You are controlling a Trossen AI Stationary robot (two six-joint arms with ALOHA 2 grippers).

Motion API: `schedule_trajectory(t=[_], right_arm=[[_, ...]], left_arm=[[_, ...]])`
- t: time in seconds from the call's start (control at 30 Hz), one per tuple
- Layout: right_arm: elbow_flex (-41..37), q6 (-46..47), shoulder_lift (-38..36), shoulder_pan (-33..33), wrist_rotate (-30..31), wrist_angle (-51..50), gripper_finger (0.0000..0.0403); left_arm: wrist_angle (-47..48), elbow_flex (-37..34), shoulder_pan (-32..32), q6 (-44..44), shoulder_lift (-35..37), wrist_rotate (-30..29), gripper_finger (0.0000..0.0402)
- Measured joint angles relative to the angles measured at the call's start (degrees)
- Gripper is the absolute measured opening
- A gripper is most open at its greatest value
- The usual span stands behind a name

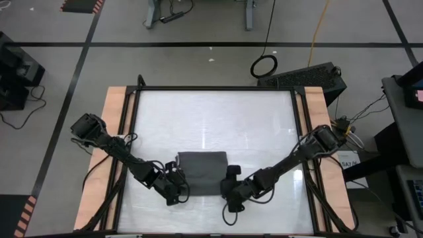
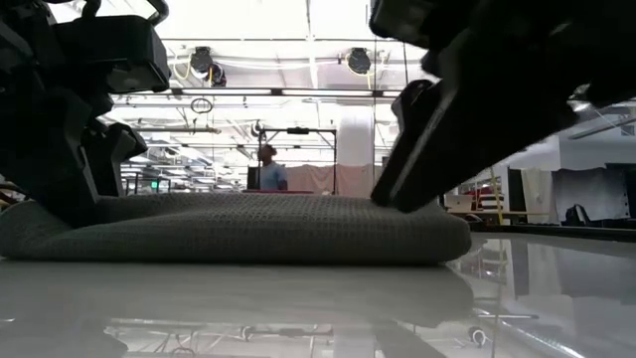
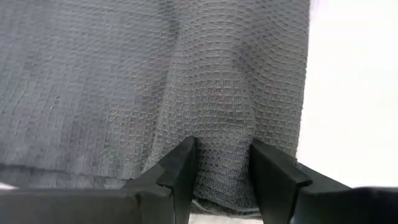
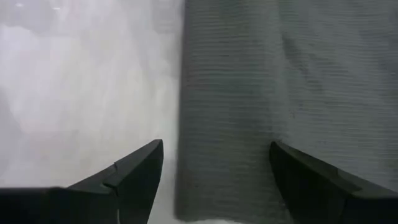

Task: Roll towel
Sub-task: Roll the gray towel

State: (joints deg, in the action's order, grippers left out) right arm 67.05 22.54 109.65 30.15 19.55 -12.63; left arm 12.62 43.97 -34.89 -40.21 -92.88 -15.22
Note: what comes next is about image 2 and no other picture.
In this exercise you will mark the pink cloth curtain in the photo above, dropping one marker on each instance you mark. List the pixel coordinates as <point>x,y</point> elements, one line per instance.
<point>318,179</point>

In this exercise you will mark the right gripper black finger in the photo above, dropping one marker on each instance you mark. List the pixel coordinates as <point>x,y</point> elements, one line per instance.
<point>487,129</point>
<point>407,144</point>

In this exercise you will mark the black backpack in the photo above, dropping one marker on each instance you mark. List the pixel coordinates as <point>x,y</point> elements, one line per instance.
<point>576,215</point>

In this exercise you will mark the grey laptop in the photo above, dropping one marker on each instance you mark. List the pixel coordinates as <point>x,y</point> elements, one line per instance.
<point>459,203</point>

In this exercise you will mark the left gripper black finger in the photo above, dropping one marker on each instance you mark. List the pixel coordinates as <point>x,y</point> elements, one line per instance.
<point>77,194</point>
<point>40,189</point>

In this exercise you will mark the white cloth sheet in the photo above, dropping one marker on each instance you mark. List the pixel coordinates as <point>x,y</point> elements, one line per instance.
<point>591,191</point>

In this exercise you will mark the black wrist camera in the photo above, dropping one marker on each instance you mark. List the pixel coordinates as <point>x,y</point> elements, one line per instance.
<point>402,20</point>
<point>111,54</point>

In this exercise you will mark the black metal table frame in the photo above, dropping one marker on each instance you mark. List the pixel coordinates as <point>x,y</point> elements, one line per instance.
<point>596,233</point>

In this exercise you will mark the black monitor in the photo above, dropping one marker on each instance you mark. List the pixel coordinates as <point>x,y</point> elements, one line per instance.
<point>253,178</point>

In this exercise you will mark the white round pillar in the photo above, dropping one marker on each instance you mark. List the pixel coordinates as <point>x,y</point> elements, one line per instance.
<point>355,134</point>

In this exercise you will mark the long wooden bench top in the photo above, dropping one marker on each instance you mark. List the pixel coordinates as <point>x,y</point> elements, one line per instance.
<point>487,212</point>

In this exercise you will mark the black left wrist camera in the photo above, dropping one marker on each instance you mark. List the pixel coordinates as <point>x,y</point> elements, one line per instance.
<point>111,54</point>

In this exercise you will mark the person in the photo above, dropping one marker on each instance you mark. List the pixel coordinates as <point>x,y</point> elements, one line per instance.
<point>272,176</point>

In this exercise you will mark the grey waffle towel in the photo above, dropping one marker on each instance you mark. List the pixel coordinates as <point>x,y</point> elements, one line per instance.
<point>248,229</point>

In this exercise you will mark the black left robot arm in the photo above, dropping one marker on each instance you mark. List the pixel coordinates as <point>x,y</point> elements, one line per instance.
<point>20,45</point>

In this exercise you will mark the black frame stand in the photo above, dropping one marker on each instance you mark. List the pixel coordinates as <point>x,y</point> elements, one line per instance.
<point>298,131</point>

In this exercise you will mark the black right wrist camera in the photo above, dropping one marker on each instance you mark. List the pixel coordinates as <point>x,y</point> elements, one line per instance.
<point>402,20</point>

